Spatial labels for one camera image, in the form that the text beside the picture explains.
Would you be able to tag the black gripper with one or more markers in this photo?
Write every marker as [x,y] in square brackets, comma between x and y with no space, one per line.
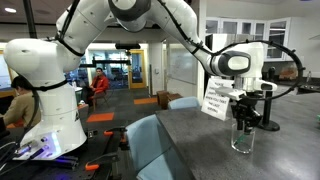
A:
[246,111]

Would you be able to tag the green pen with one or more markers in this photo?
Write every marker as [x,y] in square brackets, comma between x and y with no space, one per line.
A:
[240,139]

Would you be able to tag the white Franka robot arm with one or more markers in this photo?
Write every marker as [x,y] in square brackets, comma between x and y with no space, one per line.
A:
[50,100]

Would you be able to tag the clear glass cup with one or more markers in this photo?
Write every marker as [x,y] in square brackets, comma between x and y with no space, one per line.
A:
[242,143]

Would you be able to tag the black paper towel holder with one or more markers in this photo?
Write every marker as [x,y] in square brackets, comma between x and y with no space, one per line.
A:
[267,113]

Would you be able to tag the white printed sign stand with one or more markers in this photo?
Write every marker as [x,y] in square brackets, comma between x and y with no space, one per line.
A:
[215,103]

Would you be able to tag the stainless steel refrigerator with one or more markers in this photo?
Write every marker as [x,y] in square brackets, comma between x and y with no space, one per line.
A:
[208,76]

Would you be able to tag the small blue padded chair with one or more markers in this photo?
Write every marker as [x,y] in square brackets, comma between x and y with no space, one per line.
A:
[183,102]

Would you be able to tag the brown basket on counter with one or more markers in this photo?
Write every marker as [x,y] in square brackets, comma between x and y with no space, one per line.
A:
[288,74]

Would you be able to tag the brown wooden box seat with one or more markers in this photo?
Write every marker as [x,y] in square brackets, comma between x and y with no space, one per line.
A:
[166,98]

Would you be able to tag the large blue padded chair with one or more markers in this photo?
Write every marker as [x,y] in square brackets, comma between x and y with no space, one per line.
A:
[150,150]

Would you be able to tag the yellow framed door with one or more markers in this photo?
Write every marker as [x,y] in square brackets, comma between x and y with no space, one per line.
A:
[137,69]

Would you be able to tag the black ceiling mounted bar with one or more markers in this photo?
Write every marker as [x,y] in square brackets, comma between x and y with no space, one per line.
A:
[127,46]

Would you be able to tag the brown wooden chair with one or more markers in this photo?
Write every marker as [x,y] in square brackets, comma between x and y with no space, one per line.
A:
[101,97]

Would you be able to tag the person in red jacket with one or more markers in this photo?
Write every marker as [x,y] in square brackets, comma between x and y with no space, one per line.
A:
[99,85]

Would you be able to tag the person in beige shirt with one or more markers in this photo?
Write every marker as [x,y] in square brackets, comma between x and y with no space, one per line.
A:
[20,106]

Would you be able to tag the wall whiteboard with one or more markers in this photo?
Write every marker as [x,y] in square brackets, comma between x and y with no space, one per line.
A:
[182,65]

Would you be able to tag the white glass-door wall cabinets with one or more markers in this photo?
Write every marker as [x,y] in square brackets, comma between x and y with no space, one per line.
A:
[276,38]

